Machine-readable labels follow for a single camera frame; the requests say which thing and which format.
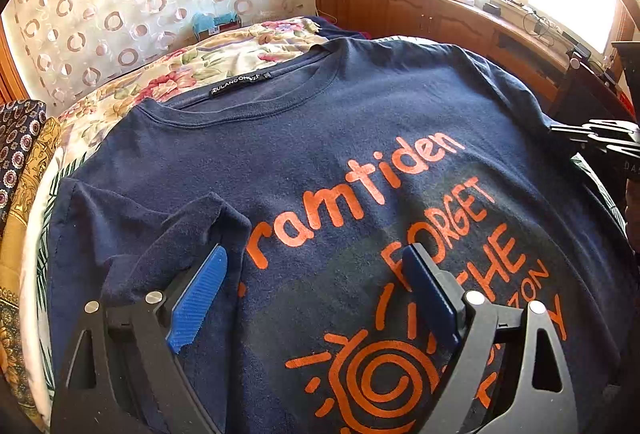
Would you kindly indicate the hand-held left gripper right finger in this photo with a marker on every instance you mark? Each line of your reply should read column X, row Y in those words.
column 430, row 296

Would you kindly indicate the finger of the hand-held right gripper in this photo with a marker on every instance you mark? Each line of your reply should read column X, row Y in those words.
column 590, row 89
column 590, row 131

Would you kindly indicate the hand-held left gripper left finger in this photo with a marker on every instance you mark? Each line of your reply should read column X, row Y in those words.
column 200, row 299

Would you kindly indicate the navy printed T-shirt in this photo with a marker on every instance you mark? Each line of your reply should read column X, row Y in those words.
column 325, row 124

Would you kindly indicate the leaf-print sheet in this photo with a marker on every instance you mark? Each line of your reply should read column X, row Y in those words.
column 37, row 264

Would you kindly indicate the mustard patterned folded cloth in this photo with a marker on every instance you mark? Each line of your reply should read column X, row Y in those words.
column 30, row 194

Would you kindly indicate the wooden cabinet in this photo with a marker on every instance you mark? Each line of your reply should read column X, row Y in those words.
column 400, row 9

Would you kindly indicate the floral bedspread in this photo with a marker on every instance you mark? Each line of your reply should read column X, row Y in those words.
column 150, row 84

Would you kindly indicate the dark patterned folded cloth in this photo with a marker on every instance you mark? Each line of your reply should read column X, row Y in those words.
column 20, row 139

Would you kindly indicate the small blue box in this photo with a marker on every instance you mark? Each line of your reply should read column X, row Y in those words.
column 215, row 21

